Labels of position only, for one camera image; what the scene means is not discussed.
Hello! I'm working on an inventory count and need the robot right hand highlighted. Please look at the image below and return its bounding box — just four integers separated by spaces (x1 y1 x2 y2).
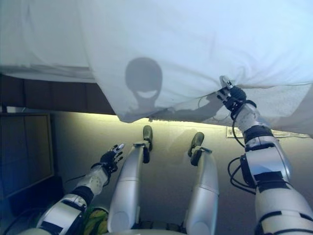
216 75 247 113

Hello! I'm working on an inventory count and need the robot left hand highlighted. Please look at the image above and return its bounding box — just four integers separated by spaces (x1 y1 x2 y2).
99 143 125 174

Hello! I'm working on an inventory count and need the white duvet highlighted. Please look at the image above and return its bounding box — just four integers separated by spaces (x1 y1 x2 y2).
78 0 313 138

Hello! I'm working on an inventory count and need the white bed sheet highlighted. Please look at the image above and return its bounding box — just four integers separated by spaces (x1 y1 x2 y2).
0 0 95 68

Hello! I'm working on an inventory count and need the robot left leg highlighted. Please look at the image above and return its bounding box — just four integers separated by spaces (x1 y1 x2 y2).
107 141 150 233

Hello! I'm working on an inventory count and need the robot leg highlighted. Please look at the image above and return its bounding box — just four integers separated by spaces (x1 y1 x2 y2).
107 141 150 233
185 146 220 235

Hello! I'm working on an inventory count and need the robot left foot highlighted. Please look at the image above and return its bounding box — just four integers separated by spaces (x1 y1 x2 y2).
142 125 154 150

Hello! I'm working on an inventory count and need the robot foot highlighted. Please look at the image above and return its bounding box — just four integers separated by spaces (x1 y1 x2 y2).
188 132 205 157
142 125 154 150

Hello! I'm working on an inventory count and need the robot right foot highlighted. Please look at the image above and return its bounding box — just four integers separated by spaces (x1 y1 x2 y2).
188 132 205 157

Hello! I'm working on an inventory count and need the green yellow patterned cloth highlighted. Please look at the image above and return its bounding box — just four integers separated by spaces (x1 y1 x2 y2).
84 207 110 235

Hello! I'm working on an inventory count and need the patterned floor mat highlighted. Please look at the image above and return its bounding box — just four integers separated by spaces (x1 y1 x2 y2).
226 126 310 140

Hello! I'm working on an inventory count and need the wooden nightstand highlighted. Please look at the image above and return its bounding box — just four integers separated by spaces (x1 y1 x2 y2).
0 112 55 199

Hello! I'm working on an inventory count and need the robot right leg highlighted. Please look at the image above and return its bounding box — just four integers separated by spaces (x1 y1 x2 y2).
185 146 220 235

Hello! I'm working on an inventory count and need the white quilted mattress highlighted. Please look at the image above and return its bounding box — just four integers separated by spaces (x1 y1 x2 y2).
0 63 96 80

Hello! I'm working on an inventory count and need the thin black cable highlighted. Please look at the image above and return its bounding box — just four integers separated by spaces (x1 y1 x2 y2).
231 115 246 148
65 166 110 188

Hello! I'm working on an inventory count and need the looped black cable bundle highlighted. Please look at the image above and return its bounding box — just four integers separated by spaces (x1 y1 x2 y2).
227 156 257 195

